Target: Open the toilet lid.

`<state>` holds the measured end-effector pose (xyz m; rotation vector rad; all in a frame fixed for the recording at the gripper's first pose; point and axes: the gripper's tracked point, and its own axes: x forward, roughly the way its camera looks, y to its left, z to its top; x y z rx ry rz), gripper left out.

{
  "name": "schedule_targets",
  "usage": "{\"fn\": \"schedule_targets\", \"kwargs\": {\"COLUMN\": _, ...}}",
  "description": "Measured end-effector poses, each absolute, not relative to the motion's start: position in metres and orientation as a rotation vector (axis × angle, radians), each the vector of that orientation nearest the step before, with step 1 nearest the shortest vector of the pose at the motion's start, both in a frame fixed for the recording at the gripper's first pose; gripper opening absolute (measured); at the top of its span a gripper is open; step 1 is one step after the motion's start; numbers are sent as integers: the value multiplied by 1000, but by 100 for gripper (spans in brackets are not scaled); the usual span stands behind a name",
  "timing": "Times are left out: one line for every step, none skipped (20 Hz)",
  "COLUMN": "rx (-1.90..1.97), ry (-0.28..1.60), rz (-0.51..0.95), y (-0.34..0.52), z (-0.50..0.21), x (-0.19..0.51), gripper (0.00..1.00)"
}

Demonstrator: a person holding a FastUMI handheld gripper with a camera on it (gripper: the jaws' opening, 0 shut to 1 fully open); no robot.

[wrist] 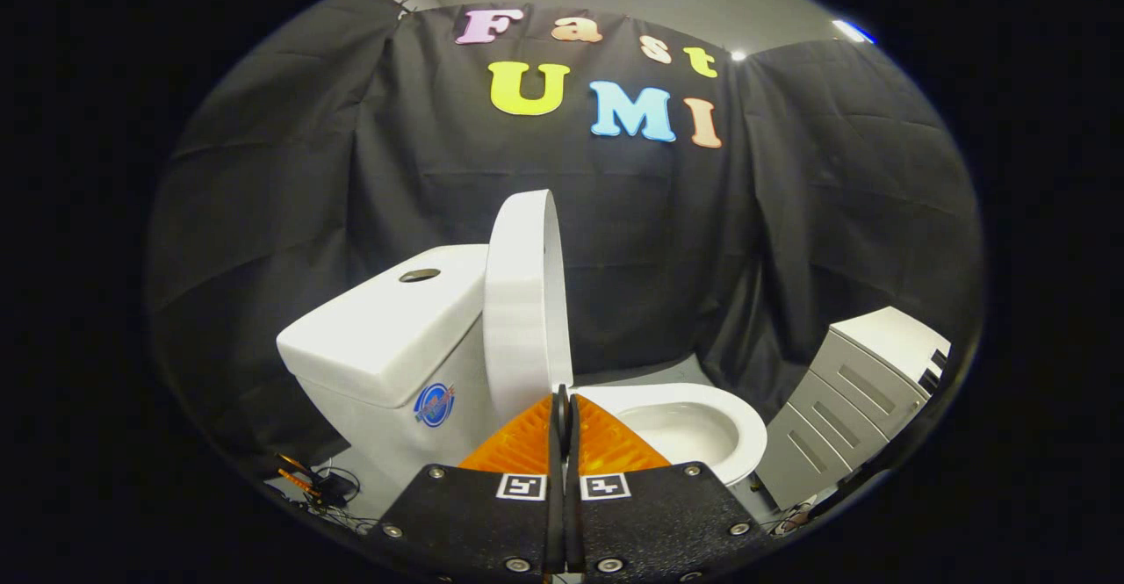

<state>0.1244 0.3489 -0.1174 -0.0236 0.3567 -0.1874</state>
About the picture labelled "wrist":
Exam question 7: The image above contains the orange and black tool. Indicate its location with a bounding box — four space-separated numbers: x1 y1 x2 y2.
277 452 361 510

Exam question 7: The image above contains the grey drawer cabinet white top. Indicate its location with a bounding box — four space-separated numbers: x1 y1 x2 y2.
755 306 954 512

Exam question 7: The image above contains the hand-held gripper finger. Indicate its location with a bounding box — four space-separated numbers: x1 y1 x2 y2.
364 385 567 583
566 391 774 581

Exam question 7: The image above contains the black backdrop cloth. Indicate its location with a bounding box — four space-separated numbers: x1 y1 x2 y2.
145 0 984 481

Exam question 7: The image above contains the white ceramic toilet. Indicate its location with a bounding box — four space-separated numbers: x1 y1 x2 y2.
277 244 769 519

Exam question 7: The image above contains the white toilet lid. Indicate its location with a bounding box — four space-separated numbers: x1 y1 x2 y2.
483 189 576 427

